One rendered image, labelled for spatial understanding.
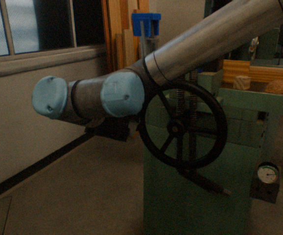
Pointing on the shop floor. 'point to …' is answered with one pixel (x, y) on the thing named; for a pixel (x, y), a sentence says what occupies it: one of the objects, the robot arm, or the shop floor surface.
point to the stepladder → (147, 31)
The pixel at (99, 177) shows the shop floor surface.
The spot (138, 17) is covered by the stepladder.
